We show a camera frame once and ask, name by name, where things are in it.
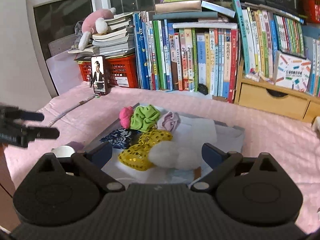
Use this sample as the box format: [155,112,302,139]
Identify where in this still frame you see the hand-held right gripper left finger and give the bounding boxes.
[37,141,125,194]

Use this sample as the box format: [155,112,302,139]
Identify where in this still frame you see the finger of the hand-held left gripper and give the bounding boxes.
[24,127,60,141]
[5,112,45,122]

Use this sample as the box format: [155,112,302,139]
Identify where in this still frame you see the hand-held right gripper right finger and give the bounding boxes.
[190,142,284,193]

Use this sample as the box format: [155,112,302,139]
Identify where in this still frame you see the grey box with white inside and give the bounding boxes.
[85,102,245,183]

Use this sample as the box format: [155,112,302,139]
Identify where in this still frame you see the navy patterned scrunchie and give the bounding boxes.
[100,127,140,149]

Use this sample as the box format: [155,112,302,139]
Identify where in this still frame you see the yellow sequin bow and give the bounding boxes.
[118,129,173,172]

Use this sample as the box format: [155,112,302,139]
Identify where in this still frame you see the white fluffy pom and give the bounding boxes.
[147,141,203,169]

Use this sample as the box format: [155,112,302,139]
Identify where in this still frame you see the pink scrunchie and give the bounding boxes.
[119,106,135,128]

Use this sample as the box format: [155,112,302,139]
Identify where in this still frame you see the lime green scrunchie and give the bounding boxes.
[129,104,161,132]

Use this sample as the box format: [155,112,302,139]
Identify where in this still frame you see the scribbled white paper cup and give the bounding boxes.
[51,145,75,158]

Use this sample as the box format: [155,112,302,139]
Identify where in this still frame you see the white folded tissue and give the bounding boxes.
[179,116,217,144]

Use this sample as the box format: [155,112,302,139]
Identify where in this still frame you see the white board panel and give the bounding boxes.
[46,52,84,97]

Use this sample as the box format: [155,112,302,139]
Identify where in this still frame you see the lilac scrunchie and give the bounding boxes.
[157,112,181,132]

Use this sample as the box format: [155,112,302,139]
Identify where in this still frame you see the pink tablecloth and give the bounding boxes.
[4,80,320,232]

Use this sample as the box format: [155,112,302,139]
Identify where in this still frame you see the smartphone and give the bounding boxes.
[90,55,110,96]

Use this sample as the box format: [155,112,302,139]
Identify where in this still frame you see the wooden drawer organiser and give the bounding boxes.
[234,57,320,124]

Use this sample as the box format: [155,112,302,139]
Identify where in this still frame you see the red plastic crate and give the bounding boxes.
[78,54,139,89]

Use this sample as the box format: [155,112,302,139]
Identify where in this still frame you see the grey plush toy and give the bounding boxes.
[71,20,87,49]

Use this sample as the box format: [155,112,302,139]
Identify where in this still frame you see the row of tall children's books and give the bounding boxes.
[132,11,240,103]

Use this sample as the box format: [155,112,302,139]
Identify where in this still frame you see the stack of lying books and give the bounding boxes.
[92,12,137,57]

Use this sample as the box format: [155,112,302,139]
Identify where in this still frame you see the pink plush toy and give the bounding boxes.
[78,7,117,51]

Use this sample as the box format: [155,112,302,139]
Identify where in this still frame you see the pencil print box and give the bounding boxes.
[272,50,312,93]

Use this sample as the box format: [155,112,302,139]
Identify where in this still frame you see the row of slim colourful books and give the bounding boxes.
[232,0,320,97]

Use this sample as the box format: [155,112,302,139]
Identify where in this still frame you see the grey lying book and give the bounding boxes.
[152,11,218,21]

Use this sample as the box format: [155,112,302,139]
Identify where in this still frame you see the grey cord strap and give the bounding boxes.
[46,94,97,128]

